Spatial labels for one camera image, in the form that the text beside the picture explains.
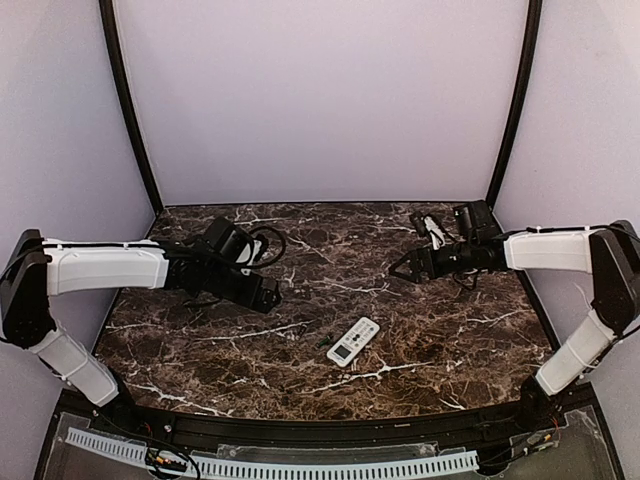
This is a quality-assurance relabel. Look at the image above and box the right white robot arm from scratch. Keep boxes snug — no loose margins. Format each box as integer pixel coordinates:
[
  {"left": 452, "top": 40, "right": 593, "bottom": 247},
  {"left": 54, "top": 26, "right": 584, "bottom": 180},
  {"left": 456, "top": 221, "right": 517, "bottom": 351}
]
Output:
[{"left": 389, "top": 220, "right": 639, "bottom": 398}]

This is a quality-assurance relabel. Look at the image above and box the white slotted cable duct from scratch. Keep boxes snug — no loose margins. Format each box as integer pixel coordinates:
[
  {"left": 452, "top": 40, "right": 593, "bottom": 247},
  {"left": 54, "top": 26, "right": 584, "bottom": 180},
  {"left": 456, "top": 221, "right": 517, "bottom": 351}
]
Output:
[{"left": 65, "top": 427, "right": 479, "bottom": 479}]

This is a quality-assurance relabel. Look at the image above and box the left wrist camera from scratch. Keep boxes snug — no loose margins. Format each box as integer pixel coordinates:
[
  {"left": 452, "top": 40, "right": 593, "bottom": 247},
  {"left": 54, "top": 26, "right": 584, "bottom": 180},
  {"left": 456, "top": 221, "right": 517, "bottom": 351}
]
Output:
[{"left": 236, "top": 234, "right": 269, "bottom": 276}]

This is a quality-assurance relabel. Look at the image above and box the right black camera cable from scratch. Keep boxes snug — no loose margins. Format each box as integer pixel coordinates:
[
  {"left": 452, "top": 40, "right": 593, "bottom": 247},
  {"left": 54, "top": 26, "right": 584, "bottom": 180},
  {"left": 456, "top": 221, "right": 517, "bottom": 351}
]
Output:
[{"left": 452, "top": 269, "right": 484, "bottom": 292}]

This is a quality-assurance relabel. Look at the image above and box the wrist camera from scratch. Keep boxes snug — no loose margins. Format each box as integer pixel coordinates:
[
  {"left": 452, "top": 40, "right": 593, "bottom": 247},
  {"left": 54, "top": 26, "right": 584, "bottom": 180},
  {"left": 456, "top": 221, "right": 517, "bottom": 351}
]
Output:
[
  {"left": 236, "top": 234, "right": 269, "bottom": 276},
  {"left": 409, "top": 211, "right": 446, "bottom": 250}
]

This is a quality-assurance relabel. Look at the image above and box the black camera cable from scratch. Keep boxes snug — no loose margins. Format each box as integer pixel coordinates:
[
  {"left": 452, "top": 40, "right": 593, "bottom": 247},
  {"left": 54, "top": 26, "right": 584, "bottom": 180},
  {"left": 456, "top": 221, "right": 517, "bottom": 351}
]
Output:
[
  {"left": 452, "top": 269, "right": 484, "bottom": 292},
  {"left": 247, "top": 225, "right": 288, "bottom": 267}
]

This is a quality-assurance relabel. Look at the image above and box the left black frame post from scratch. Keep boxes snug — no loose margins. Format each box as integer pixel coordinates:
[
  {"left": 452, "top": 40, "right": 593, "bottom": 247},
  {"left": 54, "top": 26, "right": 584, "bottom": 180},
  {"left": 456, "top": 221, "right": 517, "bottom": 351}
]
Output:
[{"left": 98, "top": 0, "right": 164, "bottom": 216}]

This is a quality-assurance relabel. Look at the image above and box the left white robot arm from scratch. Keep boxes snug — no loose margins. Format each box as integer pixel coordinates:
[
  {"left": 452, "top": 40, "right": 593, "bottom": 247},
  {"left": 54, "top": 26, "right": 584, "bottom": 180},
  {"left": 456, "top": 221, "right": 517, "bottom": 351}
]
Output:
[{"left": 1, "top": 227, "right": 281, "bottom": 407}]

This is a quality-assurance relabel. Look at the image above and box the left black camera cable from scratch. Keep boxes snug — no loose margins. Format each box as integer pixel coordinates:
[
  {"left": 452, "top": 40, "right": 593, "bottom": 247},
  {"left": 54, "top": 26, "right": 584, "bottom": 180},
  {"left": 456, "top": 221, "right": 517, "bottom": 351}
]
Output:
[{"left": 247, "top": 225, "right": 288, "bottom": 267}]

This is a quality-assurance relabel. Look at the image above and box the white universal remote control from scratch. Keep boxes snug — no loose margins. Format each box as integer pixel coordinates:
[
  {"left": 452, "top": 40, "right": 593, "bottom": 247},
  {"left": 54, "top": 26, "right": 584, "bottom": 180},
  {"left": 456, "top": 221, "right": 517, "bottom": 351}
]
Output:
[{"left": 326, "top": 317, "right": 380, "bottom": 368}]

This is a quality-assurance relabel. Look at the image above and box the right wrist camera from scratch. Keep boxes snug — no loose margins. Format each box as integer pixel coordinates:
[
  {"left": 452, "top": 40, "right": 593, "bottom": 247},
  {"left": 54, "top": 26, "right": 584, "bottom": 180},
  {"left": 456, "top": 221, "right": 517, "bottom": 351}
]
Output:
[{"left": 409, "top": 211, "right": 446, "bottom": 250}]

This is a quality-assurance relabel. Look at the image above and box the black frame post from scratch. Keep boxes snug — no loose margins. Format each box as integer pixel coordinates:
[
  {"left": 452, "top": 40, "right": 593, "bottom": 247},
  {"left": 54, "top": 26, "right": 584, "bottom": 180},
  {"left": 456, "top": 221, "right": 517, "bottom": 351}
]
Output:
[
  {"left": 485, "top": 0, "right": 543, "bottom": 210},
  {"left": 98, "top": 0, "right": 164, "bottom": 216}
]

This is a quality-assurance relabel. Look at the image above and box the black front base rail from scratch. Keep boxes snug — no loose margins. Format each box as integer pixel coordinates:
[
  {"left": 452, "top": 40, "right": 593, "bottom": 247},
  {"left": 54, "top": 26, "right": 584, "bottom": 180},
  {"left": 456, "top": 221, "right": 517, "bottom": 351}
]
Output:
[{"left": 87, "top": 404, "right": 522, "bottom": 451}]

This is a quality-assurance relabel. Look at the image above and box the right black frame post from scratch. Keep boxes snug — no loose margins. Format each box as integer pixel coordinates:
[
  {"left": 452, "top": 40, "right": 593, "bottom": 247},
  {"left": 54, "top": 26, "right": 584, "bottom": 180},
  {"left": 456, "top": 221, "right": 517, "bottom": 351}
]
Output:
[{"left": 485, "top": 0, "right": 543, "bottom": 210}]

